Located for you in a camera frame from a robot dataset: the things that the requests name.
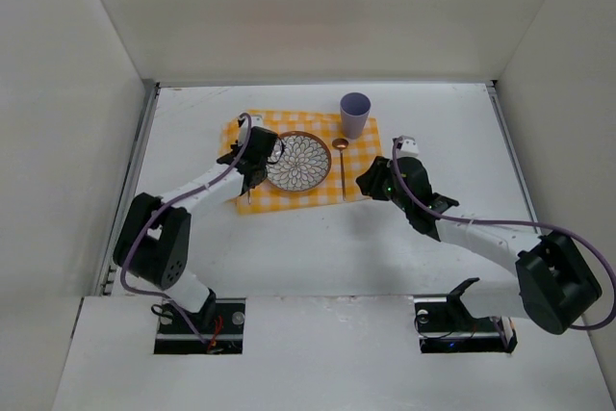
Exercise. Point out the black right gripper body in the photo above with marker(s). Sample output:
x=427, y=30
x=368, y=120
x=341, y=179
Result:
x=377, y=179

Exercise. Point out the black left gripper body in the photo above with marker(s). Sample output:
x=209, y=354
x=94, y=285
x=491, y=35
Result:
x=253, y=173

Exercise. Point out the yellow white checkered cloth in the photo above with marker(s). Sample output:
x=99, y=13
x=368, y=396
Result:
x=358, y=157

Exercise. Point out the copper spoon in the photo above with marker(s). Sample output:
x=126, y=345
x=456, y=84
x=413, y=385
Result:
x=341, y=145

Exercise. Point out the patterned ceramic bowl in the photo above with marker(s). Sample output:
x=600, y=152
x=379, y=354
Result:
x=299, y=162

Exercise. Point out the lilac plastic cup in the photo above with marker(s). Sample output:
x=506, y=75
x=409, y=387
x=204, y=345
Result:
x=354, y=111

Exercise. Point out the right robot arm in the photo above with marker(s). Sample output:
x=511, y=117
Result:
x=552, y=285

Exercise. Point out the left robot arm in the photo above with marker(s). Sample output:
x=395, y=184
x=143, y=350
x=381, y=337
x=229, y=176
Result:
x=152, y=249

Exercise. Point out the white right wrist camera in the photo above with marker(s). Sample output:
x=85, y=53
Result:
x=406, y=147

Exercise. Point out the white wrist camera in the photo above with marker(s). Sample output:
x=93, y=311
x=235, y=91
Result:
x=406, y=147
x=257, y=121

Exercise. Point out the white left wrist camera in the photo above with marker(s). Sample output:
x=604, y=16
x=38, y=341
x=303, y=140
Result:
x=257, y=121

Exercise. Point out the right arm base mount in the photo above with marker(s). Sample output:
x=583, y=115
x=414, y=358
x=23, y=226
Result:
x=444, y=326

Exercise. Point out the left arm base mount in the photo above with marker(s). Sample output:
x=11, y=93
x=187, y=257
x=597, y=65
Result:
x=224, y=335

